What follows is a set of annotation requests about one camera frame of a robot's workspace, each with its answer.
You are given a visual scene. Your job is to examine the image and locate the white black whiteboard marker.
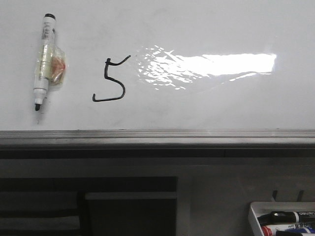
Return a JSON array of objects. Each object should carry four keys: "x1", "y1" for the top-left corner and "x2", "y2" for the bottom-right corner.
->
[{"x1": 33, "y1": 13, "x2": 66, "y2": 111}]

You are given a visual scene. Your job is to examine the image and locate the dark cabinet box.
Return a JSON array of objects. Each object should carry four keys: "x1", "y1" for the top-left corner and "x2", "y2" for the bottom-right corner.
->
[{"x1": 84, "y1": 192, "x2": 177, "y2": 236}]

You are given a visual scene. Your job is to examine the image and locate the white marker tray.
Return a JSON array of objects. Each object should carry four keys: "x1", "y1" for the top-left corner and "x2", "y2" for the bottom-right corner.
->
[{"x1": 248, "y1": 202, "x2": 315, "y2": 236}]

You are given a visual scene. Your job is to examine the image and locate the left metal tray hook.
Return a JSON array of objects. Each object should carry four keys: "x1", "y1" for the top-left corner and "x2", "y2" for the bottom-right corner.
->
[{"x1": 271, "y1": 190, "x2": 278, "y2": 202}]

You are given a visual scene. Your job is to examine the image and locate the metal tray hook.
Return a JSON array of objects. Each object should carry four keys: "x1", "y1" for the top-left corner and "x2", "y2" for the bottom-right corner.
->
[
  {"x1": 271, "y1": 190, "x2": 278, "y2": 202},
  {"x1": 296, "y1": 190, "x2": 304, "y2": 202}
]

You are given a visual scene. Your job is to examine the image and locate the red capped marker in tray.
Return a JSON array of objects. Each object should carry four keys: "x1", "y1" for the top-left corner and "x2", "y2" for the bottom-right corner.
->
[{"x1": 261, "y1": 223, "x2": 315, "y2": 236}]

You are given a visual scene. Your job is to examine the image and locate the black capped marker in tray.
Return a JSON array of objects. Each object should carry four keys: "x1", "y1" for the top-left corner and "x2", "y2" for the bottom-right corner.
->
[{"x1": 258, "y1": 211, "x2": 315, "y2": 226}]

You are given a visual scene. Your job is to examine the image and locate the right metal tray hook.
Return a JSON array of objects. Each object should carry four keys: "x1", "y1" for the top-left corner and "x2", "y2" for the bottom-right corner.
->
[{"x1": 296, "y1": 190, "x2": 304, "y2": 202}]

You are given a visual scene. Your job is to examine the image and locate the blue marker in tray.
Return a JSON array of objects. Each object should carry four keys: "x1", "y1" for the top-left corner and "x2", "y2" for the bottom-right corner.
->
[{"x1": 276, "y1": 227, "x2": 315, "y2": 236}]

